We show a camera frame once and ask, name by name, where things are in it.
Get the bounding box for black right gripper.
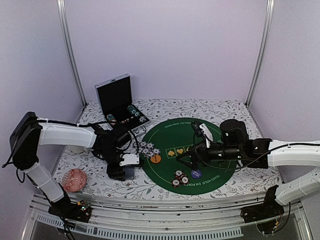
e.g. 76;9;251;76
176;138;243;171

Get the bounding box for purple small blind button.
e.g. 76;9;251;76
190;169;202;179

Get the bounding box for red black 100 chip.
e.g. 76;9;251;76
174;169;184;179

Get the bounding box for orange big blind button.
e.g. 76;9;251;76
150;154;162;164

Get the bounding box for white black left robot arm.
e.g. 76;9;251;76
2;111;140;217

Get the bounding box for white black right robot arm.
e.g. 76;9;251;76
176;119;320;218

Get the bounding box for round green poker mat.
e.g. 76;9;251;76
139;117;236;196

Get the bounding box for red patterned bowl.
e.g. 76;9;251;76
61;168;87;193

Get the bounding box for white ceramic mug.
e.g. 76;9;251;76
70;146;85;154

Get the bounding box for row of dice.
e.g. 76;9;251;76
120;118;131;125

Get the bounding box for left poker chip stack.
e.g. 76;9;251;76
106;114;118;126

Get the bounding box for poker chip stack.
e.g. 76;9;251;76
127;105;140;118
106;114;118;126

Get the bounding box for blue chips in case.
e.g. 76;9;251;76
139;116;147;123

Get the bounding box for right poker chip stack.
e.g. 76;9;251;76
127;105;140;118

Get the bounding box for aluminium poker chip case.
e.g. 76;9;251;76
95;73;150;137

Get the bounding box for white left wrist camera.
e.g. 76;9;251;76
119;153;140;167

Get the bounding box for aluminium front rail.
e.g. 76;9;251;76
24;192;311;240

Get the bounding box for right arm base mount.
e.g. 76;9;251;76
240;196;285;235

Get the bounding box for left aluminium frame post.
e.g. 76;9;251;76
56;0;87;107

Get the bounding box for aluminium frame post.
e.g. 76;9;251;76
245;0;275;108
56;0;87;107

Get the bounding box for right aluminium frame post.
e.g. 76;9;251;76
245;0;275;108

